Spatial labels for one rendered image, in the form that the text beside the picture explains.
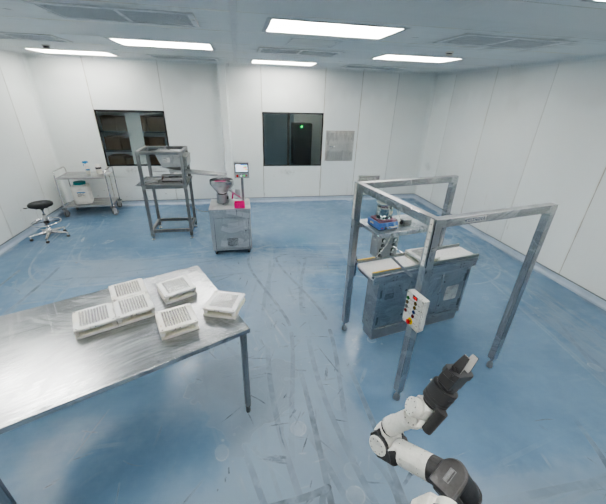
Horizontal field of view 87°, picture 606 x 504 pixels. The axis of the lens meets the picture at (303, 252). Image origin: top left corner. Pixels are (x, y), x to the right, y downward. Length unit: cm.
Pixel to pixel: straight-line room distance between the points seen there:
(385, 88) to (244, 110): 320
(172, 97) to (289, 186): 308
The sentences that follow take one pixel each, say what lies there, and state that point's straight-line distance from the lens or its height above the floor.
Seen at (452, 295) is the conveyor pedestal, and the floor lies 36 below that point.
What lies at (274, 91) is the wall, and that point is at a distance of 760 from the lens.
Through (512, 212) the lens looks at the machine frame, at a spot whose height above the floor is 164.
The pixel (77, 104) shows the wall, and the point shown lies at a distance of 817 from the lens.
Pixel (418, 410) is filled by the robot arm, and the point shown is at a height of 141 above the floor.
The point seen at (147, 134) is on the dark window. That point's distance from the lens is 784.
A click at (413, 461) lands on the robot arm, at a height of 119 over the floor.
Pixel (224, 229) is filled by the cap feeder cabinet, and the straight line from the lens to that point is 511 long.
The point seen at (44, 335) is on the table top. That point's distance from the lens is 276.
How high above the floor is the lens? 233
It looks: 26 degrees down
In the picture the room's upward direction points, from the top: 2 degrees clockwise
